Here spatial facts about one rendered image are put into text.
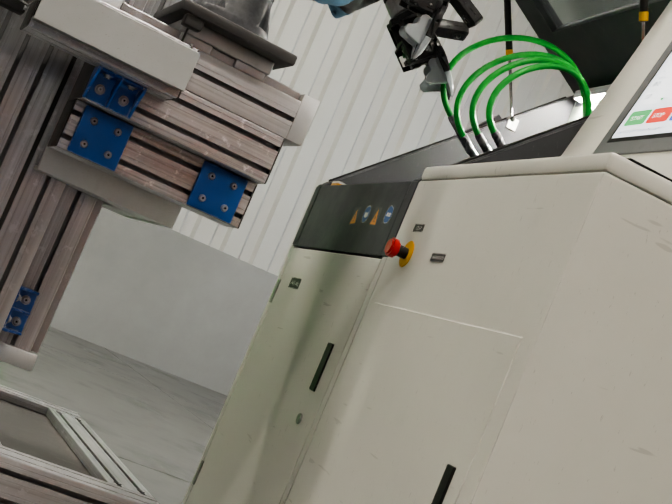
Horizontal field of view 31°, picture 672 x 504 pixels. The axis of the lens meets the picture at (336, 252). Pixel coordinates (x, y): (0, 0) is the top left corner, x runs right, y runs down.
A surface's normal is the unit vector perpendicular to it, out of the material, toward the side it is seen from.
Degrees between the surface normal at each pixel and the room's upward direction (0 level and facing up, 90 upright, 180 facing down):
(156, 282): 90
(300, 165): 90
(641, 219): 90
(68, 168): 90
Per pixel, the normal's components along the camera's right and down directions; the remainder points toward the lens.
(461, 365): -0.87, -0.40
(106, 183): 0.37, 0.07
